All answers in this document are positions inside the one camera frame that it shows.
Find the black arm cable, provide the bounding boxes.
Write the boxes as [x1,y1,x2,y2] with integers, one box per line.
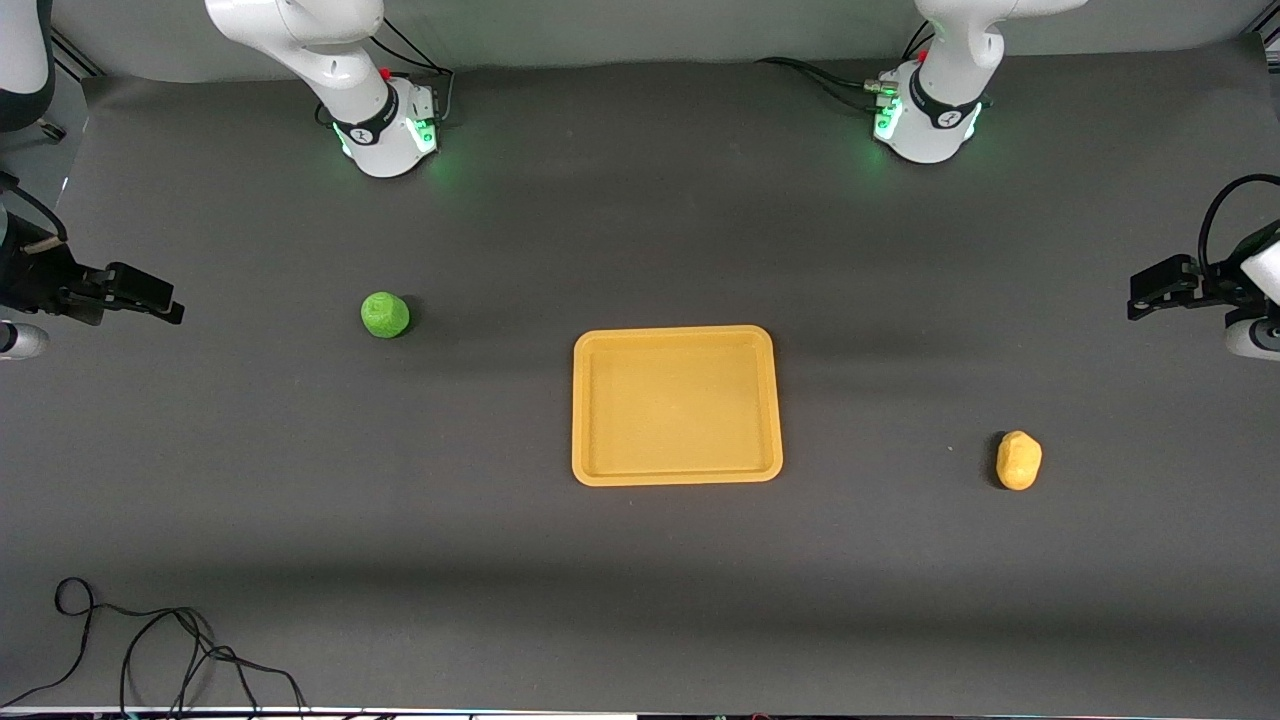
[1198,174,1280,283]
[0,170,69,247]

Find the green apple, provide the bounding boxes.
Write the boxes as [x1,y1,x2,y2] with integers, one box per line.
[360,291,411,340]

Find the yellow potato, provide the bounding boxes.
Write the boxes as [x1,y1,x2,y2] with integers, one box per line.
[995,430,1044,492]

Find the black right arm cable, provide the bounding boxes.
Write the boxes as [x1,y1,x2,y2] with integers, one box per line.
[0,170,69,247]

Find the black base cables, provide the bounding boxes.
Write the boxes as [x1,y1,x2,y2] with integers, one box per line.
[315,15,457,131]
[755,20,936,113]

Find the aluminium frame rail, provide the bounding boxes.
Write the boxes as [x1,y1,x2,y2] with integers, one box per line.
[48,28,103,83]

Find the orange plastic tray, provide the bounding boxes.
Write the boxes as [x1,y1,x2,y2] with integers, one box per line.
[571,325,784,488]

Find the loose thin black cable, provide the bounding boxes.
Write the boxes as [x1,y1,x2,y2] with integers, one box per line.
[0,577,311,717]

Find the black right base cables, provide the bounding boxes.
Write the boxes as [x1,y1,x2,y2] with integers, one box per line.
[315,15,457,131]

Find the dark grey table mat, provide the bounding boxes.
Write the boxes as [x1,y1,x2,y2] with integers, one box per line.
[0,40,1280,717]

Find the black left base cables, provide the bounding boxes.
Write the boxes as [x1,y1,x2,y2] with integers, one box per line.
[755,20,936,113]

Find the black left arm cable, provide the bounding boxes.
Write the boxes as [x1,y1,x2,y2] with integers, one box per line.
[1198,174,1280,283]

